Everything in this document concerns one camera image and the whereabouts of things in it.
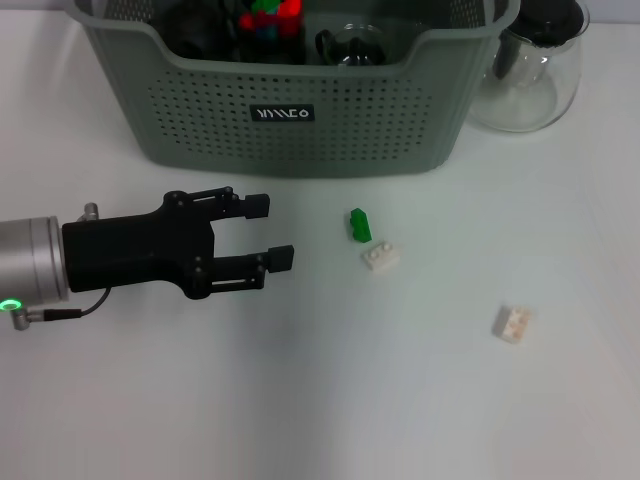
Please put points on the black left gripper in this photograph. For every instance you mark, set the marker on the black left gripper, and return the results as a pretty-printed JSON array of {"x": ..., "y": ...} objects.
[{"x": 130, "y": 250}]

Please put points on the dark green toy brick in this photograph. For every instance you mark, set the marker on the dark green toy brick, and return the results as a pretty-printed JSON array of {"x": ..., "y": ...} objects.
[{"x": 360, "y": 227}]

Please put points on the white toy brick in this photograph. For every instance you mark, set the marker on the white toy brick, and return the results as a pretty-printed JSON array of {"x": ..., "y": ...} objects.
[
  {"x": 512, "y": 325},
  {"x": 381, "y": 257}
]

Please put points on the glass teacup black sleeve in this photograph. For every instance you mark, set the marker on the glass teacup black sleeve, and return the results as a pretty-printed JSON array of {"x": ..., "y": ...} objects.
[
  {"x": 235, "y": 35},
  {"x": 272, "y": 54},
  {"x": 355, "y": 47}
]

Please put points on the small red toy brick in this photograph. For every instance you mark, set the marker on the small red toy brick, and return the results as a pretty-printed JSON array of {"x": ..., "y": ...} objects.
[{"x": 248, "y": 21}]

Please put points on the bright red toy brick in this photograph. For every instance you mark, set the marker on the bright red toy brick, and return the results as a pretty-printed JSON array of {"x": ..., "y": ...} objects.
[{"x": 290, "y": 15}]

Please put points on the translucent green toy brick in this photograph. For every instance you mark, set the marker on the translucent green toy brick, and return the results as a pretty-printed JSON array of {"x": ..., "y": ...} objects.
[{"x": 265, "y": 5}]

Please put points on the grey-green perforated storage bin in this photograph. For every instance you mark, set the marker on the grey-green perforated storage bin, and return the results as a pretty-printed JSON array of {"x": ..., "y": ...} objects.
[{"x": 350, "y": 125}]

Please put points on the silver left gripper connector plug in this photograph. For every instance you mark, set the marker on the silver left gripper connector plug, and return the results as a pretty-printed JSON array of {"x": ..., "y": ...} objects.
[{"x": 91, "y": 211}]

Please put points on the black ceramic teapot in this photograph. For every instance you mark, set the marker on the black ceramic teapot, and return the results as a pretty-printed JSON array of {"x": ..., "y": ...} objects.
[{"x": 190, "y": 30}]

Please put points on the glass carafe black lid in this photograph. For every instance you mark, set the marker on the glass carafe black lid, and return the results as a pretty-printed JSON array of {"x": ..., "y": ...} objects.
[{"x": 530, "y": 95}]

